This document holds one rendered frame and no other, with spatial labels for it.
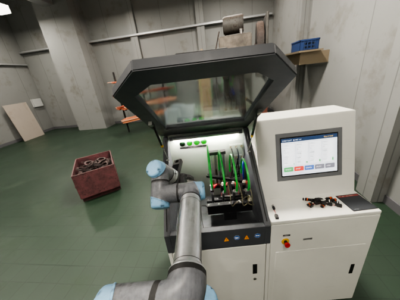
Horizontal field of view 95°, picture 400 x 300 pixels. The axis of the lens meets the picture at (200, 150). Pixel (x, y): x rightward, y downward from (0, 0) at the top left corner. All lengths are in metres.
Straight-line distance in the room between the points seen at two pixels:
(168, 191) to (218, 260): 0.89
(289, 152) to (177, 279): 1.17
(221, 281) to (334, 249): 0.84
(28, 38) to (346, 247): 12.47
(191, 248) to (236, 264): 1.05
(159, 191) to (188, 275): 0.35
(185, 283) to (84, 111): 9.86
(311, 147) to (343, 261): 0.85
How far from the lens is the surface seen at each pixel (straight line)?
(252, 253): 1.51
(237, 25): 5.21
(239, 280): 1.73
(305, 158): 1.52
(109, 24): 10.01
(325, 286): 2.03
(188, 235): 0.57
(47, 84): 12.10
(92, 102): 9.78
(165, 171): 0.77
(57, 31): 10.28
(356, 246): 1.80
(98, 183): 3.77
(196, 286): 0.50
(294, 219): 1.39
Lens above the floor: 1.90
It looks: 23 degrees down
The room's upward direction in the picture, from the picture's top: 7 degrees counter-clockwise
